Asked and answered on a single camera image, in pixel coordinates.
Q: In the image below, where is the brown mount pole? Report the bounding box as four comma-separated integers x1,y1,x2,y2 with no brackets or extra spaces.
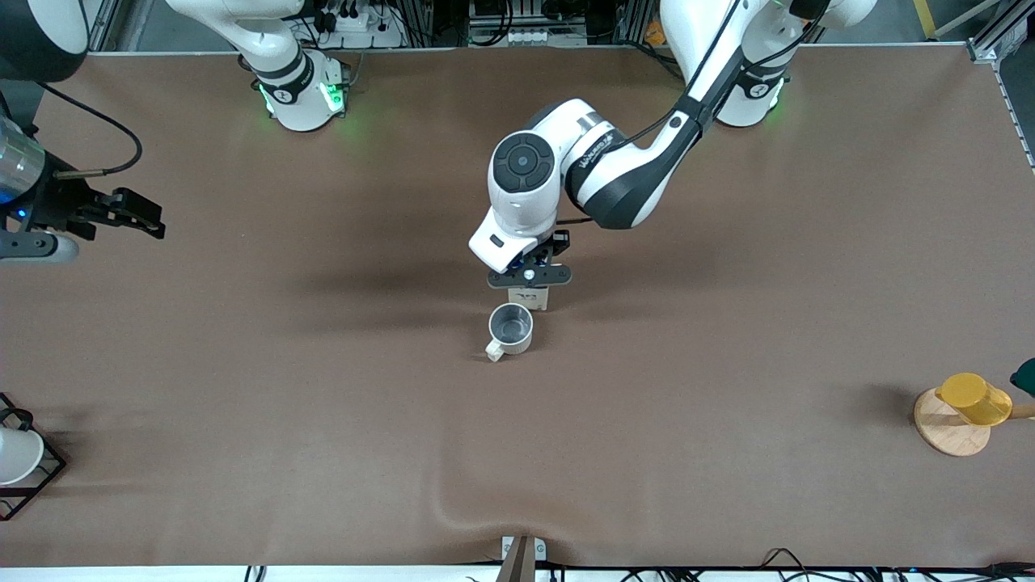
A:
503,536,537,582

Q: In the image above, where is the black wire rack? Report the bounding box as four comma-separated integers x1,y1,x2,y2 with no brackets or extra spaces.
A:
0,392,67,522

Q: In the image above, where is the wooden cup stand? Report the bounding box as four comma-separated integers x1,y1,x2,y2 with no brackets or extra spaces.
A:
914,386,1035,458

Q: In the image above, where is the yellow plastic cup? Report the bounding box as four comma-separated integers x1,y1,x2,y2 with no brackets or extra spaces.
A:
936,373,1013,427

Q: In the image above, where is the brown table cover mat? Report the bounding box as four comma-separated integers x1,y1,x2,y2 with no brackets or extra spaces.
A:
0,44,1035,567

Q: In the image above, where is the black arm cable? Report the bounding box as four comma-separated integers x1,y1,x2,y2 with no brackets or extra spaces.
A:
556,0,813,229
36,81,144,179

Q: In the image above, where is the white socket box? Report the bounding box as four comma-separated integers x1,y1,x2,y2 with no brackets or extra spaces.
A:
505,28,587,47

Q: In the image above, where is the white power strip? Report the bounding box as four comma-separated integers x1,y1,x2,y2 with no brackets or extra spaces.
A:
319,4,405,49

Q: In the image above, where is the aluminium table edge rail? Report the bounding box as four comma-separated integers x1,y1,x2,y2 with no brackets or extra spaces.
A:
993,61,1035,175

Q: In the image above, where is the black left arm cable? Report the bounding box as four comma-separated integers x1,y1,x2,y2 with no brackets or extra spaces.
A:
556,0,813,229

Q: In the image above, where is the steel cup with handle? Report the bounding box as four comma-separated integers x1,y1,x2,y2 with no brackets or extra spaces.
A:
485,303,534,362

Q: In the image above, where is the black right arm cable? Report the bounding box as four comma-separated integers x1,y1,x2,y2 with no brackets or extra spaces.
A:
36,81,144,179

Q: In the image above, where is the white cup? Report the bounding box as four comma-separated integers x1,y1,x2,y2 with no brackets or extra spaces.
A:
0,427,45,486

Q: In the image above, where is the aluminium frame profile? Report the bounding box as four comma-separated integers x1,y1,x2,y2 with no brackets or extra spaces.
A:
966,0,1035,62

